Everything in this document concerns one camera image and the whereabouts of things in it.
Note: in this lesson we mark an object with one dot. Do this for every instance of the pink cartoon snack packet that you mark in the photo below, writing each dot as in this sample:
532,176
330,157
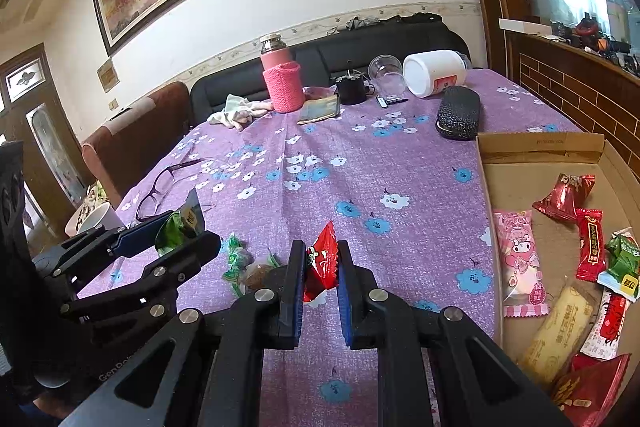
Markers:
517,262

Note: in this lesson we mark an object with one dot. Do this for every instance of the white crumpled cloth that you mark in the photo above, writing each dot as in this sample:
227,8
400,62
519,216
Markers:
240,112

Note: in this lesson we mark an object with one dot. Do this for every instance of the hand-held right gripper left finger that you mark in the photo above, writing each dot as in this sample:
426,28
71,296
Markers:
298,292

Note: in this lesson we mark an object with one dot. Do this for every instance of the clear plastic cup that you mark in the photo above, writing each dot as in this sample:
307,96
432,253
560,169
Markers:
386,74

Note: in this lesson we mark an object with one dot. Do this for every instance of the large red snack bag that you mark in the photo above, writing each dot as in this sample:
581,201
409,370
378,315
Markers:
592,387

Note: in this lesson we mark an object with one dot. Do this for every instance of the green foil snack packet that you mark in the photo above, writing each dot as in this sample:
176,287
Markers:
175,229

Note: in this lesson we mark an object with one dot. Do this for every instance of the brown chair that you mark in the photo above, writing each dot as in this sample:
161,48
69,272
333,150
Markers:
135,132

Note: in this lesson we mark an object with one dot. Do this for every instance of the wall socket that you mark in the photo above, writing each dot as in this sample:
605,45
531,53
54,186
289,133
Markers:
113,103

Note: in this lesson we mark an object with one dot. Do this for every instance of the brick pattern counter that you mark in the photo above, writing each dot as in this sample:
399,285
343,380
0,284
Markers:
575,92

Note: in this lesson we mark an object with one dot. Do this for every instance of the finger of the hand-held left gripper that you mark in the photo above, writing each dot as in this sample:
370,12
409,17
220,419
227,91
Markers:
190,252
135,234

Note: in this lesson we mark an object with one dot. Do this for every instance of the green white snack packet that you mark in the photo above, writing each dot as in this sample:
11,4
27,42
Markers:
622,264

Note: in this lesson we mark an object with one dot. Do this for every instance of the green wrapped candy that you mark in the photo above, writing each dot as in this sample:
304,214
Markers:
236,252
232,279

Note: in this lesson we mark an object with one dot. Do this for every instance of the counter clutter pile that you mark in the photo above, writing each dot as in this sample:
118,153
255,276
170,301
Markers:
600,39

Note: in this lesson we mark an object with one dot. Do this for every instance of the small red snack packet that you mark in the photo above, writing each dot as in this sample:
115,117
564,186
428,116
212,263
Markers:
322,262

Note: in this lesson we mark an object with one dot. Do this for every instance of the pink sleeved thermos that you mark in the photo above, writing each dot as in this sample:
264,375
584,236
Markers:
282,79

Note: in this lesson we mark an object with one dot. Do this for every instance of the small black cup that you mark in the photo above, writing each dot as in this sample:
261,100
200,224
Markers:
351,91

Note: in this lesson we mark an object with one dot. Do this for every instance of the white red snack packet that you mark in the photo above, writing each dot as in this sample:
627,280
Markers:
607,322

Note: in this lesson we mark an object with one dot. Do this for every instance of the yellow cake packet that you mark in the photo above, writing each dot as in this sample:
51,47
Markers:
555,337

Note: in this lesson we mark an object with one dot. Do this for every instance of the dark-framed eyeglasses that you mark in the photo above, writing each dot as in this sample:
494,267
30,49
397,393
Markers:
160,187

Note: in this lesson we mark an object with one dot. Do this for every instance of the white plastic jar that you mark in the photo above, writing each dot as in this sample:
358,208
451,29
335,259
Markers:
432,74

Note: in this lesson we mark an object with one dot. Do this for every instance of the black sofa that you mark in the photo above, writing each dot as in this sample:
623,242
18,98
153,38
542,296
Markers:
325,52

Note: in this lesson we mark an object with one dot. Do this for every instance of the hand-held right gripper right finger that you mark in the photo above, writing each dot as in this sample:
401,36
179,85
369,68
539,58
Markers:
345,302

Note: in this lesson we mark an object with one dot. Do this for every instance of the cardboard box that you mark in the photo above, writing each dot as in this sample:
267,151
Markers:
530,167

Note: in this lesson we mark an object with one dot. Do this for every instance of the red bar snack packet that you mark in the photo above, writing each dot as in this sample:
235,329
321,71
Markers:
591,244

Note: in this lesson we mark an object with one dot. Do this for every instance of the dark red snack packet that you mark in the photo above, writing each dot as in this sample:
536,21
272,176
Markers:
565,197

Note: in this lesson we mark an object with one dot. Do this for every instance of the black eyeglasses case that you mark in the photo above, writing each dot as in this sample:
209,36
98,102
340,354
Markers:
459,114

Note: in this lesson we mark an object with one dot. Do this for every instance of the white flat box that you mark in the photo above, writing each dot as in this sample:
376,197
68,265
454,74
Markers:
522,26

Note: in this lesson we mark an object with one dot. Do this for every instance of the wooden door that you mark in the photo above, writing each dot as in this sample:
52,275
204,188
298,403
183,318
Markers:
30,122

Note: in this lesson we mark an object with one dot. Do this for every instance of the purple floral tablecloth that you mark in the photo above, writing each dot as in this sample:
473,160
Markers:
350,167

